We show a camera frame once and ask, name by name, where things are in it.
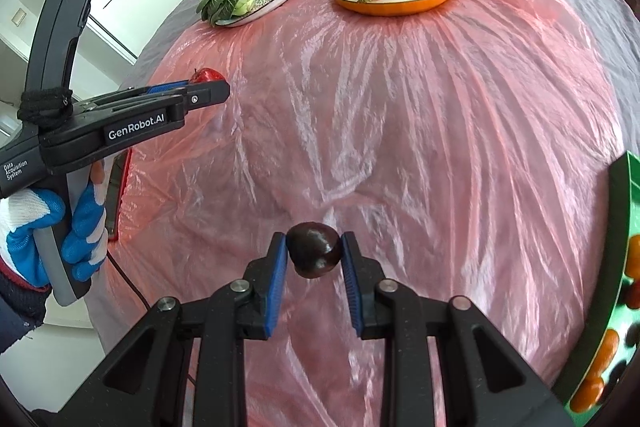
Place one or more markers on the person's left forearm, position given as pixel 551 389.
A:
pixel 17 307

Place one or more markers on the white wall switch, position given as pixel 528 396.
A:
pixel 17 17

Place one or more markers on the phone in red case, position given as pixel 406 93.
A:
pixel 119 187

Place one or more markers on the red apple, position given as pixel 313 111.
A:
pixel 207 74

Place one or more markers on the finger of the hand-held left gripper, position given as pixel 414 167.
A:
pixel 167 87
pixel 205 96

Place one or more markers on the black elastic band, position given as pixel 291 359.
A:
pixel 45 103

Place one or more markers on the pink plastic sheet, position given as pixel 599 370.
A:
pixel 425 132

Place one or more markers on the person's left hand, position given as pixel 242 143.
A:
pixel 87 232

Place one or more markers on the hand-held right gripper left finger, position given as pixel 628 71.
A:
pixel 275 287

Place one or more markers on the green tray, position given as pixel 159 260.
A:
pixel 617 217

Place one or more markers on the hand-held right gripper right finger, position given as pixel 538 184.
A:
pixel 352 287

